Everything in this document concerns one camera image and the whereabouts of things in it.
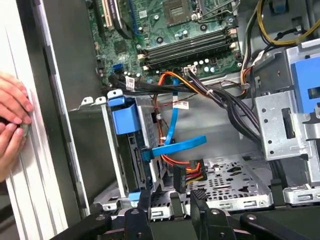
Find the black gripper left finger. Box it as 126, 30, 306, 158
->
56, 189, 154, 240

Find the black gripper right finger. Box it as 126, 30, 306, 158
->
190, 189, 320, 240

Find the orange red power wire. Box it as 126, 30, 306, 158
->
159, 153, 206, 194

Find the hard disk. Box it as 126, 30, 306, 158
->
106, 89, 153, 203

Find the blue data wire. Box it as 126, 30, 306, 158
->
141, 76, 208, 165

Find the person's right hand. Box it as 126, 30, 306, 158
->
0, 123, 27, 182

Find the person's left hand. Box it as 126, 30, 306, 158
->
0, 72, 35, 125

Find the black PC case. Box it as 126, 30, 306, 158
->
17, 0, 320, 226

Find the grey metal drive cage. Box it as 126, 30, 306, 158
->
254, 37, 320, 208

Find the black RAM slot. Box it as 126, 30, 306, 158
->
143, 31, 235, 60
143, 24, 233, 55
144, 37, 237, 66
146, 42, 238, 72

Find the blue plastic drive latch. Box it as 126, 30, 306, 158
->
289, 56, 320, 115

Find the green motherboard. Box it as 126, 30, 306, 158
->
86, 0, 243, 83

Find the black graphics card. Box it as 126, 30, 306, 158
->
109, 0, 137, 40

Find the beige expansion slot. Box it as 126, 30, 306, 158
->
101, 0, 114, 30

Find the CPU socket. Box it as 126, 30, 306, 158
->
162, 0, 201, 27

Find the metal socket cover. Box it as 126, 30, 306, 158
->
198, 0, 239, 24

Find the yellow black wire bundle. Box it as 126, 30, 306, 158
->
254, 0, 320, 48

